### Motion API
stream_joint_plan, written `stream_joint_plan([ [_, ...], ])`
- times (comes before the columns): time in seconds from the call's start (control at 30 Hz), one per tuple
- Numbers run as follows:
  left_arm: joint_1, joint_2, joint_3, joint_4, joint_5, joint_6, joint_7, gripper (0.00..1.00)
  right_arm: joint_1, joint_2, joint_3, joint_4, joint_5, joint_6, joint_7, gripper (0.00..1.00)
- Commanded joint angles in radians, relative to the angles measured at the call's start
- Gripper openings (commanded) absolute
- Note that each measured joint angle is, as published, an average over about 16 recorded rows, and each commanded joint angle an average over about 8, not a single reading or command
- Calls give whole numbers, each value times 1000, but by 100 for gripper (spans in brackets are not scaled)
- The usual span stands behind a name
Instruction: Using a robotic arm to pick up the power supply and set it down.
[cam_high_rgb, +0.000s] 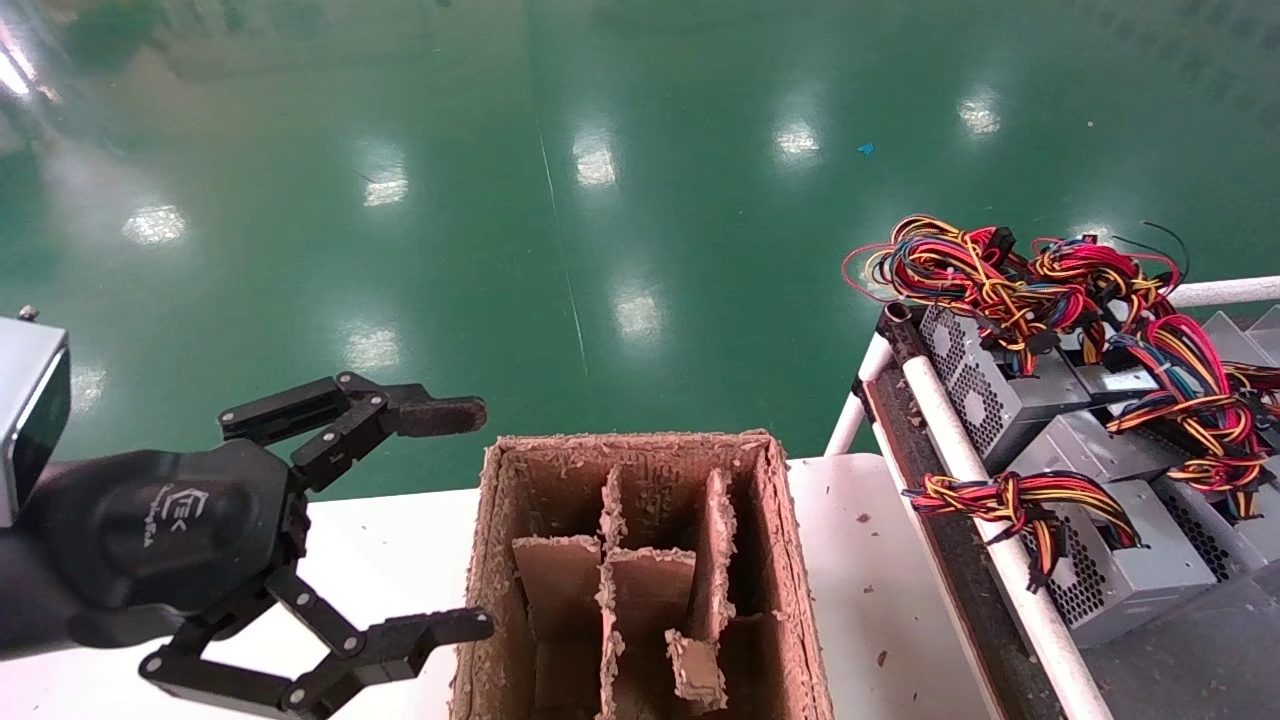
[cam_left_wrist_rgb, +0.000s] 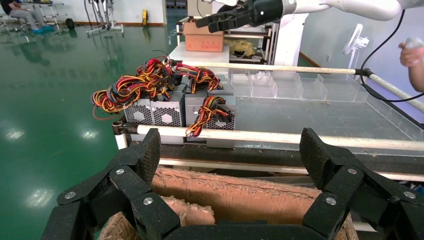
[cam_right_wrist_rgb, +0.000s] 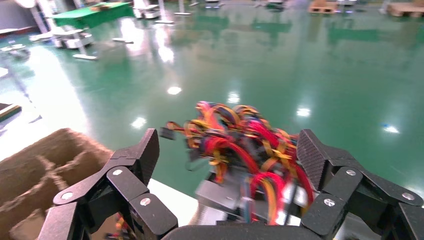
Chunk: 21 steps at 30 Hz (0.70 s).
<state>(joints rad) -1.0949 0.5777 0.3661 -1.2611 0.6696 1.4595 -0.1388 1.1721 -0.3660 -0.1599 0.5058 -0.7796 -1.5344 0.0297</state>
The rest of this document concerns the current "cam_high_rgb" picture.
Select short white rack pipe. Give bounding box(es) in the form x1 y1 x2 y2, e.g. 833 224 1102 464
823 333 894 459

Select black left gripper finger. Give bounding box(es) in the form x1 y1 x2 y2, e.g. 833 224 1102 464
138 565 496 720
218 372 489 493

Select grey perforated power supply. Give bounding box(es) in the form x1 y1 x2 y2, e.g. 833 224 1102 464
918 303 1093 473
1150 465 1280 601

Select grey power supply white label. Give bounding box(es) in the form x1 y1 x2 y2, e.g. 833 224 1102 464
1078 362 1166 409

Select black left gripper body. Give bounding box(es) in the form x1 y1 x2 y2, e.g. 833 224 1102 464
28 438 311 647

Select grey metal power supply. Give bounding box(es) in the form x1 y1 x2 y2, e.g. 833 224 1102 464
1005 408 1206 491
1040 478 1219 649
1200 305 1280 369

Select white rack rail pipe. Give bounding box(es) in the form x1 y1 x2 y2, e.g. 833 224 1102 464
1165 277 1280 309

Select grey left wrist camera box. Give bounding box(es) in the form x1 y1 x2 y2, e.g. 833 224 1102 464
0 318 73 529

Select long white rack pipe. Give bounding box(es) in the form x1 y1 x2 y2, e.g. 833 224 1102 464
900 355 1116 720

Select worn brown cardboard box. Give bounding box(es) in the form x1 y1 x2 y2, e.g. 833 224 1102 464
450 430 836 720

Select cardboard divider insert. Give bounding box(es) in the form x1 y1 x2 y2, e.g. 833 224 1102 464
512 468 741 720

